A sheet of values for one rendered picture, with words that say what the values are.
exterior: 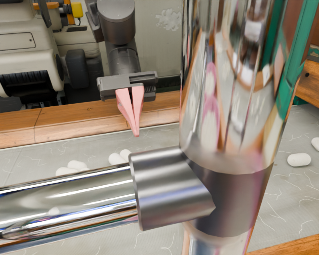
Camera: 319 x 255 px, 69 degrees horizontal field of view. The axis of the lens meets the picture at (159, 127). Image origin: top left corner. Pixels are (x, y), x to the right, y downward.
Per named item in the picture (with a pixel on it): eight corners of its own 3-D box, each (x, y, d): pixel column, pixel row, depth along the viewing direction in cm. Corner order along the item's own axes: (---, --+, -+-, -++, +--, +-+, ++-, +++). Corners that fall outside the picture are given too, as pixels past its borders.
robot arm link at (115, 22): (127, 11, 49) (87, 22, 47) (124, -45, 38) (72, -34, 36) (149, 56, 46) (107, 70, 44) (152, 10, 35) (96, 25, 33)
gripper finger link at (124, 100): (167, 125, 36) (156, 73, 39) (121, 132, 35) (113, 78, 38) (162, 137, 43) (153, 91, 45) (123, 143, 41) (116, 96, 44)
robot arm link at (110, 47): (133, 40, 48) (105, 43, 47) (132, 14, 42) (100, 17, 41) (138, 69, 46) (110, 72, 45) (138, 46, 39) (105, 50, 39)
